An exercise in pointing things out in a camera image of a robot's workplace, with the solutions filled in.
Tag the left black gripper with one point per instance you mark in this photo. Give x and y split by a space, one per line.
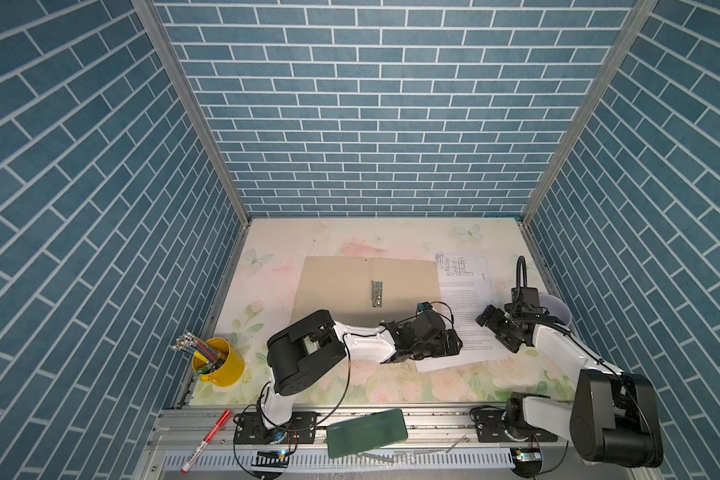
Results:
443 349

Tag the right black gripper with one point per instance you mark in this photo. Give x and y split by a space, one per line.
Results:
507 342

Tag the printed text sheet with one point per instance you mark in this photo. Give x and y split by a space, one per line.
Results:
467 299

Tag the beige paper folder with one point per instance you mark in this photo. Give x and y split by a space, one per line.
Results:
342 286

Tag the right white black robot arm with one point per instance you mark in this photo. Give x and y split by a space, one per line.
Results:
613 417

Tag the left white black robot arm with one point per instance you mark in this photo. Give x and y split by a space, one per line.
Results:
301 354

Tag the metal folder clip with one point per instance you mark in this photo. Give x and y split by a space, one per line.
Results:
376 294

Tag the technical drawing sheet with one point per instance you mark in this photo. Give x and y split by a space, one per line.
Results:
458 267

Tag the green phone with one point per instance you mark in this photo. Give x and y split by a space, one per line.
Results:
366 433

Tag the yellow pencil cup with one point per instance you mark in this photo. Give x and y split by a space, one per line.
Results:
228 370

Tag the red white marker pen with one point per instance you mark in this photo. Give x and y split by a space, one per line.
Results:
206 441

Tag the coloured pencils bundle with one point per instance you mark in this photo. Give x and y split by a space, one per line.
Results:
210 359

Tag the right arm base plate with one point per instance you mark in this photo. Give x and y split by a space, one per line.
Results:
490 427

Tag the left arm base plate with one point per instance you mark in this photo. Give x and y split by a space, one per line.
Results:
251 429

